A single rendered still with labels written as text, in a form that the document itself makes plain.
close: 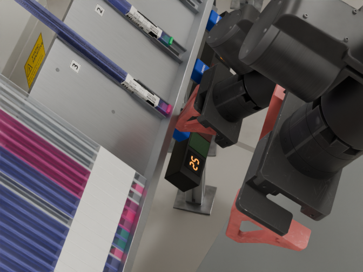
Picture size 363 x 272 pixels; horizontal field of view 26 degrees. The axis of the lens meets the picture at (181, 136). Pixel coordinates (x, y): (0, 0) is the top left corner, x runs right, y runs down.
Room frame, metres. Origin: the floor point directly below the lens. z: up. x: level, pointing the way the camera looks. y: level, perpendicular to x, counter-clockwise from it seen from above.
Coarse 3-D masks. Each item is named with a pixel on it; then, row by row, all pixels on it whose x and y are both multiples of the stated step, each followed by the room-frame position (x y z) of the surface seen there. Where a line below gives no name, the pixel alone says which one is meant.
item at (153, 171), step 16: (208, 0) 0.93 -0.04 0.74; (208, 16) 0.90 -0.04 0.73; (192, 32) 0.87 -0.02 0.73; (192, 48) 0.83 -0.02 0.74; (192, 64) 0.80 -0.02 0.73; (176, 80) 0.77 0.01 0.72; (176, 96) 0.73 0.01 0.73; (176, 112) 0.71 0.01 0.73; (160, 128) 0.68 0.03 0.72; (160, 144) 0.65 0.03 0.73; (160, 160) 0.62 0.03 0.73; (144, 176) 0.60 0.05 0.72; (144, 192) 0.57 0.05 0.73; (144, 208) 0.54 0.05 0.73; (144, 224) 0.52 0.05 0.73; (128, 240) 0.50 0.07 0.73; (128, 256) 0.47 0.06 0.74
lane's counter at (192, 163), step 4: (188, 152) 0.68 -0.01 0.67; (192, 152) 0.69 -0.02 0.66; (188, 156) 0.68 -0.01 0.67; (192, 156) 0.68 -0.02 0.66; (196, 156) 0.68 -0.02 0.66; (188, 160) 0.67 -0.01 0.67; (192, 160) 0.67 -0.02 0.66; (196, 160) 0.68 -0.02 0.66; (200, 160) 0.68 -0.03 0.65; (184, 164) 0.66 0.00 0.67; (188, 164) 0.66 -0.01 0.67; (192, 164) 0.67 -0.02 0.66; (196, 164) 0.67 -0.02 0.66; (200, 164) 0.67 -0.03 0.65; (192, 168) 0.66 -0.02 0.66; (196, 168) 0.66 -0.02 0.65; (200, 168) 0.67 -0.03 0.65; (196, 172) 0.66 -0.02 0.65; (200, 172) 0.66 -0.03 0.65
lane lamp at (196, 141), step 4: (192, 132) 0.72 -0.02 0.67; (192, 136) 0.71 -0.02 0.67; (196, 136) 0.72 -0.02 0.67; (200, 136) 0.72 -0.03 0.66; (192, 140) 0.71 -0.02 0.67; (196, 140) 0.71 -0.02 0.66; (200, 140) 0.71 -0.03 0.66; (204, 140) 0.72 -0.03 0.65; (192, 144) 0.70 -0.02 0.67; (196, 144) 0.70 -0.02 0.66; (200, 144) 0.71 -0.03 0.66; (204, 144) 0.71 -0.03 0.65; (208, 144) 0.71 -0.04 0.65; (196, 148) 0.70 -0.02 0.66; (200, 148) 0.70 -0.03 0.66; (204, 148) 0.70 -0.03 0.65; (208, 148) 0.71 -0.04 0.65; (200, 152) 0.69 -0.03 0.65; (204, 152) 0.70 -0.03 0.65; (204, 156) 0.69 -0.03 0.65
